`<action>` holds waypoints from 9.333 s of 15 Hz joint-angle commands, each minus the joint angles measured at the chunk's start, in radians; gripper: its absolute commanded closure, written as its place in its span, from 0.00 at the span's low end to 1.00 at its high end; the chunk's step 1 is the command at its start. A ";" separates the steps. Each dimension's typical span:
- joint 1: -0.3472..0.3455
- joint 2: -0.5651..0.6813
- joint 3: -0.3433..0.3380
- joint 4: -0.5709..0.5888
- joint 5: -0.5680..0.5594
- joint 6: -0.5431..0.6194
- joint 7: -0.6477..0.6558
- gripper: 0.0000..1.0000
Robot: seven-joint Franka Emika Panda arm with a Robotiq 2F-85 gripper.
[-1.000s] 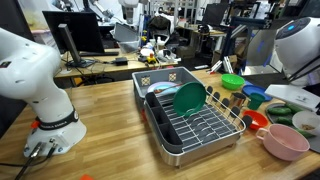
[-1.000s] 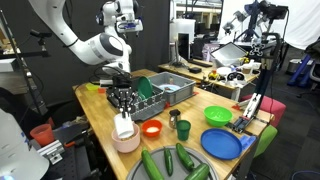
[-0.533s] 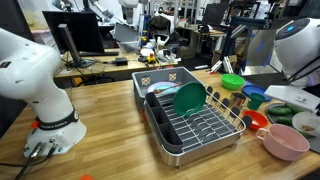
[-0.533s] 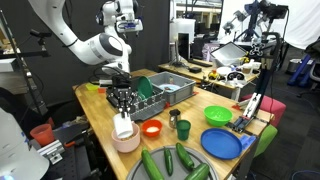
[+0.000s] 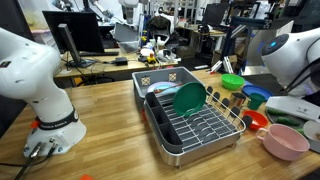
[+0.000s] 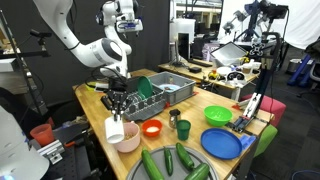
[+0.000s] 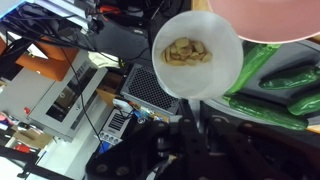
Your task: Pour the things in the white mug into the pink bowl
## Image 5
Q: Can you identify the blue metal frame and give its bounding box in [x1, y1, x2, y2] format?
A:
[221, 15, 273, 73]

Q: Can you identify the pink bowl with handle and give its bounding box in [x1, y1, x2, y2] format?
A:
[255, 123, 311, 162]

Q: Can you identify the blue plate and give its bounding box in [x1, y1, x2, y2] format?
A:
[241, 84, 275, 102]

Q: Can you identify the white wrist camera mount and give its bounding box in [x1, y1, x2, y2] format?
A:
[264, 95, 320, 123]

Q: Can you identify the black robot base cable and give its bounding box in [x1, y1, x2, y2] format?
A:
[0, 143, 58, 168]
[13, 142, 45, 180]

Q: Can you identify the dark green plate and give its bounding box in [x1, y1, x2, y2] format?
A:
[172, 81, 208, 118]

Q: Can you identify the black power brick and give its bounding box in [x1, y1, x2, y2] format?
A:
[114, 56, 130, 66]

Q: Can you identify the clear bin with grey lid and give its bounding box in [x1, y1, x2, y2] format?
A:
[112, 22, 142, 54]

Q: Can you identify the grey plastic tub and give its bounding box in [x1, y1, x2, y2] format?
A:
[131, 66, 206, 112]

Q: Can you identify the dark background monitor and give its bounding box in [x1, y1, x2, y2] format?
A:
[201, 3, 230, 28]

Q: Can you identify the pale plate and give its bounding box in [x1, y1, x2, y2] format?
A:
[146, 81, 183, 98]

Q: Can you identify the small red bowl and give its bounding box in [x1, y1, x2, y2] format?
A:
[241, 109, 269, 131]

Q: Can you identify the grey wire dish rack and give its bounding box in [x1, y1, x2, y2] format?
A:
[143, 81, 248, 167]

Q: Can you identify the aluminium rail stand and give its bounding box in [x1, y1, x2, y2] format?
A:
[206, 55, 236, 75]

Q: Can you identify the dark green plastic cup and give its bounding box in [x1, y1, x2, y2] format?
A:
[247, 92, 267, 111]

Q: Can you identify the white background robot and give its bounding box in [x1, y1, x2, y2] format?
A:
[118, 0, 141, 25]

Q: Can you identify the bright green bowl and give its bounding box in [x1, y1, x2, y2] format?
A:
[220, 73, 246, 91]

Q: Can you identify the white mug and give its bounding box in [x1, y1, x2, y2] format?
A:
[302, 119, 320, 142]

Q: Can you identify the white headset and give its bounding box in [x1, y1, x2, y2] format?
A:
[156, 48, 178, 63]

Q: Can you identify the stainless steel cup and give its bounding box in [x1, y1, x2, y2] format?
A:
[229, 92, 247, 108]

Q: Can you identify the wooden desk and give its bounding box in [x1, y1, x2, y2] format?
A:
[54, 49, 183, 80]

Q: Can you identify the black computer monitor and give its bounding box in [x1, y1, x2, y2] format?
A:
[42, 10, 106, 69]

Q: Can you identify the silver panel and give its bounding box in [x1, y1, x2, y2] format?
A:
[246, 20, 295, 68]

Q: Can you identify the small dark green cucumber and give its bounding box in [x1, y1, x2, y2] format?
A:
[276, 116, 302, 127]

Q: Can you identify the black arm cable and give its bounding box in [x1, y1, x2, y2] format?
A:
[284, 36, 320, 96]

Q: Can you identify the round grey tray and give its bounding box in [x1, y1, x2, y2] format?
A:
[265, 105, 320, 154]

